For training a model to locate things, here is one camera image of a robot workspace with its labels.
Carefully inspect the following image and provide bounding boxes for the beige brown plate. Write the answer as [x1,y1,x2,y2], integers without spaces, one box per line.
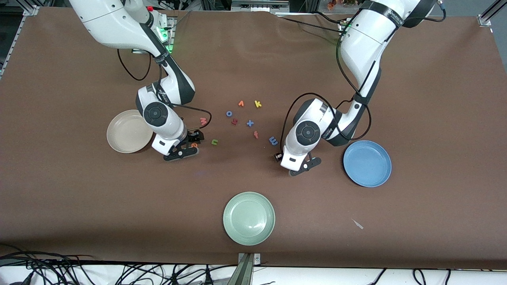
[106,109,154,154]

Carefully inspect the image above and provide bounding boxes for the pale green plate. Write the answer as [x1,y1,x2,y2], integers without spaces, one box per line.
[223,192,276,246]

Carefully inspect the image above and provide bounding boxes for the blue plastic plate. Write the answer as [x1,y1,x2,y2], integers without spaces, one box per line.
[343,140,392,188]

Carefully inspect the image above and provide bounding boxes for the brown table cover sheet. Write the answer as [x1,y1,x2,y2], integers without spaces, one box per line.
[0,6,507,270]

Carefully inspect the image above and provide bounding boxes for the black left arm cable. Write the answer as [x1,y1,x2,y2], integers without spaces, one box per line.
[280,22,373,157]

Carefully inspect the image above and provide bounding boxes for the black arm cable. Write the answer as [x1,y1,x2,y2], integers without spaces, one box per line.
[117,47,212,137]
[280,22,373,157]

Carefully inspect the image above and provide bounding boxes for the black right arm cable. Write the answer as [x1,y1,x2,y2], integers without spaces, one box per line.
[117,47,212,137]

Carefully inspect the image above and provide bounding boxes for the metal table clamp bracket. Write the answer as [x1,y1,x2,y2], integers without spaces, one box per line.
[238,253,261,285]

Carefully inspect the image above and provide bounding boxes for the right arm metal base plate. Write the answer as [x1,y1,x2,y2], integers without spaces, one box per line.
[132,16,175,54]

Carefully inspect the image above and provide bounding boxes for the thin black table cable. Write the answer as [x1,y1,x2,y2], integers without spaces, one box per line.
[277,15,343,34]
[313,11,350,25]

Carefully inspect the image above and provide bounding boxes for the grey metal frame box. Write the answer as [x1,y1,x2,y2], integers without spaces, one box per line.
[232,0,290,12]

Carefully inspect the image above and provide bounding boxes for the aluminium table edge rail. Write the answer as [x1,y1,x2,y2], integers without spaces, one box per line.
[0,14,28,78]

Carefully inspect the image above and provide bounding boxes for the black floor cable tangle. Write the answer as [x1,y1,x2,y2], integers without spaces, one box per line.
[0,243,238,285]

